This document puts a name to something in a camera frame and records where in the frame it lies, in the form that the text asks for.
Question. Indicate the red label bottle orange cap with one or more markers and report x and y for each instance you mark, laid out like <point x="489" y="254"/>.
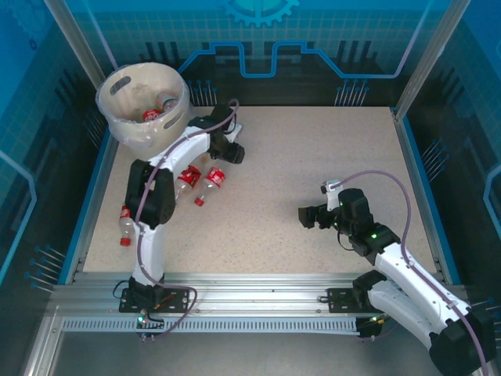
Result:
<point x="189" y="176"/>

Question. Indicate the plastic bottle red green label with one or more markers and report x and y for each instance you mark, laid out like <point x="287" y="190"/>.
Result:
<point x="169" y="102"/>

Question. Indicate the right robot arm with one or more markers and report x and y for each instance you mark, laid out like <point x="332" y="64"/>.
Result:
<point x="415" y="282"/>

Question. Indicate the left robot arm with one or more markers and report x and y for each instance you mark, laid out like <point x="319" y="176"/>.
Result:
<point x="150" y="250"/>

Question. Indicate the white plastic bucket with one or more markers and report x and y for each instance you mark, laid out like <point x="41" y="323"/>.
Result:
<point x="133" y="135"/>

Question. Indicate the aluminium table side rail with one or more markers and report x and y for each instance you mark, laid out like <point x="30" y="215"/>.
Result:
<point x="415" y="164"/>
<point x="96" y="203"/>

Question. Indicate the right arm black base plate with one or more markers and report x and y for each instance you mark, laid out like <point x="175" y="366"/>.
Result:
<point x="338" y="299"/>

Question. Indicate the aluminium mounting rail frame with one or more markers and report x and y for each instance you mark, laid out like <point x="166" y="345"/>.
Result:
<point x="254" y="297"/>

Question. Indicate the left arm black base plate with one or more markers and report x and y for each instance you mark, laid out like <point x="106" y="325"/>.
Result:
<point x="176" y="297"/>

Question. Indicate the aluminium frame post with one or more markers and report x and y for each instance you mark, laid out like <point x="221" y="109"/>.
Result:
<point x="430" y="58"/>
<point x="72" y="35"/>

